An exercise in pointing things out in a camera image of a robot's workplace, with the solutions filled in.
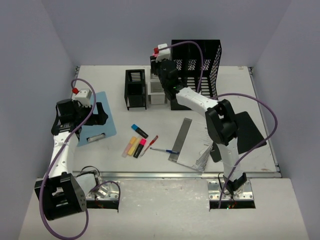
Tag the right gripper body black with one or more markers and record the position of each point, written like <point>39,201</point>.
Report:
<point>157,69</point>

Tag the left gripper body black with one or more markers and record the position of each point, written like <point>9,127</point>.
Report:
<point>93,116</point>

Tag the blue cap black highlighter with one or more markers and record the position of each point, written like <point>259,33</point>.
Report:
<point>139,131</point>

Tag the orange highlighter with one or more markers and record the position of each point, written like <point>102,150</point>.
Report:
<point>128,147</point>

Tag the pink cap black highlighter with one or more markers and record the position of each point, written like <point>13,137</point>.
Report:
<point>139,148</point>

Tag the red pen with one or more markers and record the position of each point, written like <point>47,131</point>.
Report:
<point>149,145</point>

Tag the blue pen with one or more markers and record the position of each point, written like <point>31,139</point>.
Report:
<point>165,150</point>

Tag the yellow highlighter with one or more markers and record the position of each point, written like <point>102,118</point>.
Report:
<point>135,144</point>

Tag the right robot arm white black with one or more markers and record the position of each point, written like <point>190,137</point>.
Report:
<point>234,177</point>

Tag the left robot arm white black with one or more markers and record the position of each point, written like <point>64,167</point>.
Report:
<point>61,195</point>

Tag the blue clipboard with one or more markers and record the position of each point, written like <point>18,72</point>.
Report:
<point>99,132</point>

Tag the black magazine file rack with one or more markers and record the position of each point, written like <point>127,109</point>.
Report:
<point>198,64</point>

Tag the white pen holder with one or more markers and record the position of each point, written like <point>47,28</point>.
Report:
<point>155,92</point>

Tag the black pen holder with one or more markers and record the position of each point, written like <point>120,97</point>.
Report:
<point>135,92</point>

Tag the spiral notebook grey white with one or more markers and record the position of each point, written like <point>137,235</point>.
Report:
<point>193,144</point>

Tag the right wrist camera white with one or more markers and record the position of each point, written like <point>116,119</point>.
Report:
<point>162,52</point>

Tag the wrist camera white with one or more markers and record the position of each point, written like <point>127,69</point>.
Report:
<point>162,52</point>
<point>83,96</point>

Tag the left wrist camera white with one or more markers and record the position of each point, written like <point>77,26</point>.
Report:
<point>83,96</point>

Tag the aluminium rail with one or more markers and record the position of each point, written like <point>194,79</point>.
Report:
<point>180,175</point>

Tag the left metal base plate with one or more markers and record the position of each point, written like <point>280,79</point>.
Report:
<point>105,190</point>

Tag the metal base plate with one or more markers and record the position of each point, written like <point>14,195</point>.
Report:
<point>244,193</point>
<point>105,190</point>

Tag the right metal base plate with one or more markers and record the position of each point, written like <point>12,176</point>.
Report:
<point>244,193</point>

